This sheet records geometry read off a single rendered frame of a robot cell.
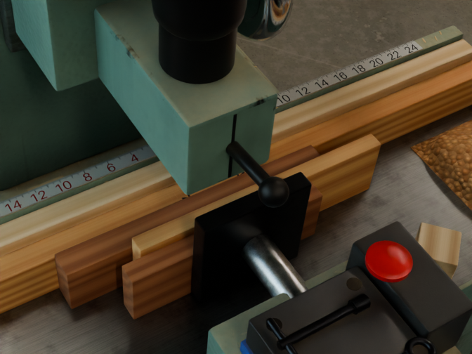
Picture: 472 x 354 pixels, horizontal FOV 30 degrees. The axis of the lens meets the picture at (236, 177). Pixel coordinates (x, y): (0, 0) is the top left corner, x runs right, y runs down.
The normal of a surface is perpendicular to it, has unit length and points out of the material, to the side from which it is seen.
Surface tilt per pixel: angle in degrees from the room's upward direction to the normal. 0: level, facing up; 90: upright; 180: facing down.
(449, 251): 0
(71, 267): 0
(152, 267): 0
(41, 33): 90
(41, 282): 90
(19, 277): 90
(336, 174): 90
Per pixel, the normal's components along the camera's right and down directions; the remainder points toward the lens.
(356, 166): 0.53, 0.66
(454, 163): -0.43, -0.36
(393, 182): 0.07, -0.65
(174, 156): -0.85, 0.36
